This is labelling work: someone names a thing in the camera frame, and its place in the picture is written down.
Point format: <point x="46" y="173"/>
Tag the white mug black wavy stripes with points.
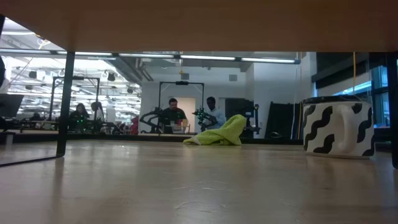
<point x="339" y="127"/>

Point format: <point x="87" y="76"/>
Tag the black background robot arm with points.
<point x="150" y="119"/>

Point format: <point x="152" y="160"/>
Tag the wooden shelf black metal legs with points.
<point x="199" y="25"/>

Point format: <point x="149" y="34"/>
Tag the person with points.
<point x="98" y="112"/>
<point x="214" y="115"/>
<point x="172" y="116"/>
<point x="79" y="117"/>

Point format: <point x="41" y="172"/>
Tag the green terry cloth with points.
<point x="222" y="135"/>

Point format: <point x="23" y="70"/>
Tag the black upright panel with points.
<point x="281" y="119"/>

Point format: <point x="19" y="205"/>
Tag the black monitor screen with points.
<point x="10" y="105"/>

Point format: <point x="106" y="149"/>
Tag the black gantry frame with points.
<point x="181" y="83"/>
<point x="76" y="78"/>

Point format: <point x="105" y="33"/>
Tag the black aluminium table frame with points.
<point x="124" y="137"/>

